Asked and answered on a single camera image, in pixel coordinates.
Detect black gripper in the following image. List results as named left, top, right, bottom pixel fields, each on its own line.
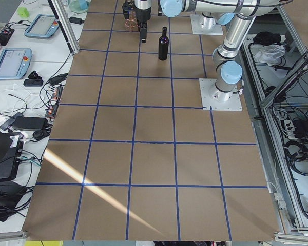
left=134, top=0, right=152, bottom=44

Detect dark glass wine bottle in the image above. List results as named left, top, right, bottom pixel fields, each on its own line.
left=158, top=27, right=169, bottom=61

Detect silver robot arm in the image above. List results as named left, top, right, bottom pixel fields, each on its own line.
left=122, top=1, right=234, bottom=43
left=160, top=1, right=279, bottom=102

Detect blue teach pendant far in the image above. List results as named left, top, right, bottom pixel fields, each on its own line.
left=24, top=14, right=59, bottom=39

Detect blue teach pendant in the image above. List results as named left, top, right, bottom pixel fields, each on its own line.
left=0, top=48, right=32, bottom=80
left=24, top=14, right=59, bottom=39

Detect green plastic object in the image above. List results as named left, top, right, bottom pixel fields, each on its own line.
left=17, top=7, right=30, bottom=18

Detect black cloth bundle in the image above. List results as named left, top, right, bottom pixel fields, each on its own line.
left=253, top=31, right=281, bottom=46

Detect small black device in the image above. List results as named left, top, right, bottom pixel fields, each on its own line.
left=23, top=70, right=43, bottom=87

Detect crumpled white cloth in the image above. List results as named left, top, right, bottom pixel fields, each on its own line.
left=254, top=44, right=285, bottom=66

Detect blue teach pendant near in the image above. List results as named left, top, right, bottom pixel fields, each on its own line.
left=0, top=48, right=32, bottom=80

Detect black power adapter brick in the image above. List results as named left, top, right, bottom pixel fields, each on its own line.
left=12, top=116, right=47, bottom=131

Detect white power strip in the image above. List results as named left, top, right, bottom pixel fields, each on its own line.
left=275, top=109, right=297, bottom=140

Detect black laptop computer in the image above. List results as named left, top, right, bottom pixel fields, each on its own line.
left=0, top=132, right=23, bottom=182

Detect copper wire wine basket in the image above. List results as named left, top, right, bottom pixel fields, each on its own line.
left=125, top=12, right=139, bottom=32

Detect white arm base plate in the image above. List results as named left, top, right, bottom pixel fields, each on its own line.
left=199, top=78, right=242, bottom=111
left=190, top=14, right=223, bottom=35

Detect aluminium frame post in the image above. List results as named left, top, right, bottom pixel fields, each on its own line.
left=48, top=0, right=80, bottom=54

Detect coiled black cables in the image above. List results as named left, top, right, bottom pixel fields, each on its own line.
left=283, top=138, right=308, bottom=177

